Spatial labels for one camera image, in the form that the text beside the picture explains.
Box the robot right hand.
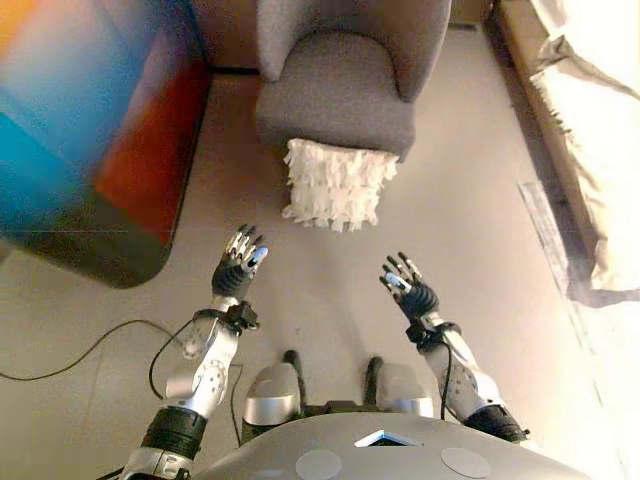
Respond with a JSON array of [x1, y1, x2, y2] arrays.
[[379, 251, 441, 324]]

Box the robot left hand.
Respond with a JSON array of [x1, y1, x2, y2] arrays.
[[210, 224, 271, 303]]

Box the white fringed cushion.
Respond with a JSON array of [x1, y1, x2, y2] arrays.
[[280, 138, 401, 235]]

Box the silver robot right leg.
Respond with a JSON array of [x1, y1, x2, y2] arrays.
[[363, 355, 435, 417]]

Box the silver robot leg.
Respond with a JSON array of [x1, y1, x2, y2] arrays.
[[363, 355, 435, 417], [241, 349, 307, 441]]

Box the silver robot left leg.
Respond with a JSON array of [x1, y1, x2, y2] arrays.
[[241, 349, 307, 441]]

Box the silver robot torso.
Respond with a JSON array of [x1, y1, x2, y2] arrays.
[[189, 414, 601, 480]]

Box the grey fabric armchair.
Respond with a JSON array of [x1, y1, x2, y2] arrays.
[[254, 0, 454, 162]]

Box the black floor cable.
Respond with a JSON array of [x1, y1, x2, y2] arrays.
[[0, 318, 176, 382]]

